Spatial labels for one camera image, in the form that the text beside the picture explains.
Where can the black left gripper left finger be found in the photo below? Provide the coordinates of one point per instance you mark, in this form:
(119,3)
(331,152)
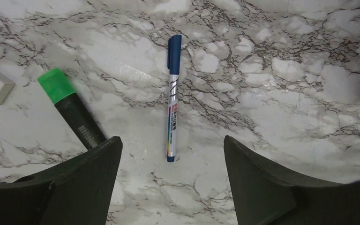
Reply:
(75,192)

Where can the blue whiteboard marker pen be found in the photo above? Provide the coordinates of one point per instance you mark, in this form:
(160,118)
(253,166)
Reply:
(173,65)

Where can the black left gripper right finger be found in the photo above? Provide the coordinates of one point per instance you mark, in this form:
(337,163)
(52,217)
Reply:
(267,193)

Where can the green capped black highlighter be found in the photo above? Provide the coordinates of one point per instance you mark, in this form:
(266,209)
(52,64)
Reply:
(69,104)

